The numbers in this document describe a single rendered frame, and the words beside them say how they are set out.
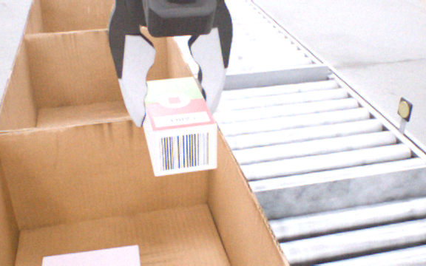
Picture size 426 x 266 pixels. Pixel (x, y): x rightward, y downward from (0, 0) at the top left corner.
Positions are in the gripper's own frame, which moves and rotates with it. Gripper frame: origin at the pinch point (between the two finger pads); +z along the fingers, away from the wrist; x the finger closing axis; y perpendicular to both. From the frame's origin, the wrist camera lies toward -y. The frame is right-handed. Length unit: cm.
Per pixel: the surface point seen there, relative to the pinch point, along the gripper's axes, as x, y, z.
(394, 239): -43, 19, 41
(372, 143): -57, 51, 42
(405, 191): -52, 30, 40
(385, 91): -172, 214, 115
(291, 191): -27, 30, 36
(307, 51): -66, 113, 41
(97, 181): 8.7, 19.2, 19.8
